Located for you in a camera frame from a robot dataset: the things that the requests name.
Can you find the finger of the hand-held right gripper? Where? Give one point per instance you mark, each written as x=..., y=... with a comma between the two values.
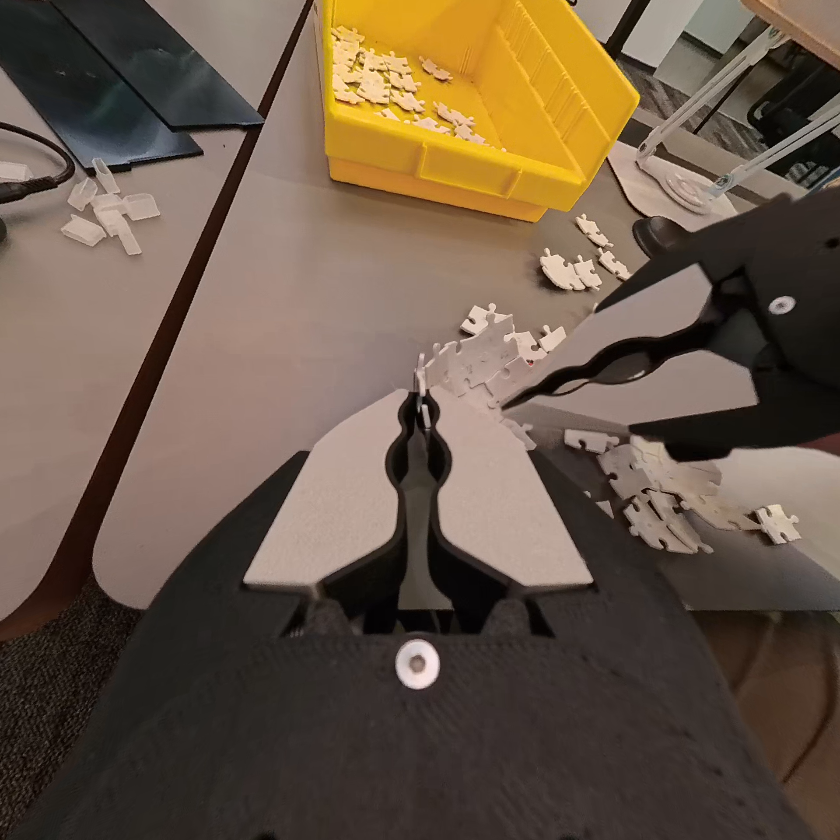
x=643, y=312
x=695, y=400

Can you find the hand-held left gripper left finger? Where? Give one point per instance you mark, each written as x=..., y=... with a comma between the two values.
x=328, y=512

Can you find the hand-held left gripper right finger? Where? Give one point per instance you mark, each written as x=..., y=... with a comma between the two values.
x=505, y=512

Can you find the curved assembled puzzle sheet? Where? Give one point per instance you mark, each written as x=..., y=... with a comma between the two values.
x=479, y=361

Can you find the joined white puzzle strip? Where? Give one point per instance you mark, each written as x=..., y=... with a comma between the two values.
x=594, y=229
x=613, y=264

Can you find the single white puzzle piece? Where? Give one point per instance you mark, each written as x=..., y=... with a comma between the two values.
x=477, y=320
x=552, y=339
x=589, y=272

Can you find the curved joined puzzle section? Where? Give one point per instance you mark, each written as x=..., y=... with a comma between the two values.
x=561, y=270

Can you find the black round stand base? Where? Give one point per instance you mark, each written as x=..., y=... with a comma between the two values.
x=659, y=233

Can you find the black office chair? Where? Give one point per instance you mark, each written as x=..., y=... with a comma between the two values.
x=787, y=98

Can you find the yellow plastic bin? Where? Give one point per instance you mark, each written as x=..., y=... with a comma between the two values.
x=577, y=98

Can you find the light wooden table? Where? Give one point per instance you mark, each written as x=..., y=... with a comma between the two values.
x=800, y=19

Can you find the pile of clear plastic caps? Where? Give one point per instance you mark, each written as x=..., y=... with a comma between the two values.
x=108, y=210

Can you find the single clear plastic cap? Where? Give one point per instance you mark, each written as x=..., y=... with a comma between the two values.
x=14, y=174

